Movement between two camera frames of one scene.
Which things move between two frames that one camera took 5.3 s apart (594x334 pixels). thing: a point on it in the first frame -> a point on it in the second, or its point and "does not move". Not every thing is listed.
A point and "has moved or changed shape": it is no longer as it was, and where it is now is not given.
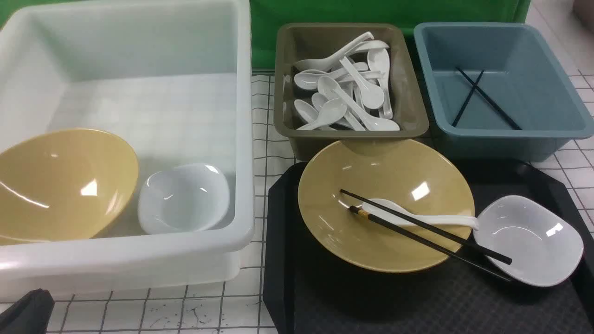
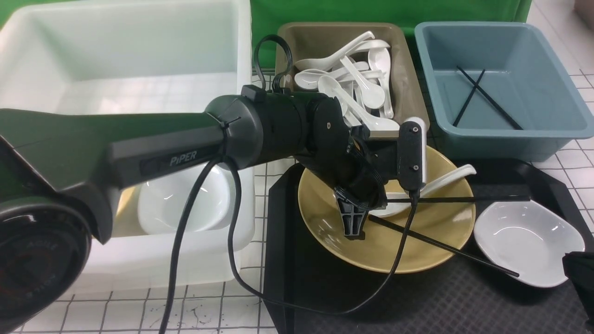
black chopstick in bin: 490,101 does not move
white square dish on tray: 545,247 does not move
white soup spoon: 451,221 -> 389,209
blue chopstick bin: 498,92 does not move
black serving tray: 306,293 does not move
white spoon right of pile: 378,59 does not move
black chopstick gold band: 427,241 has moved or changed shape
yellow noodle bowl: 426,180 does not move
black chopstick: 431,228 -> 461,199
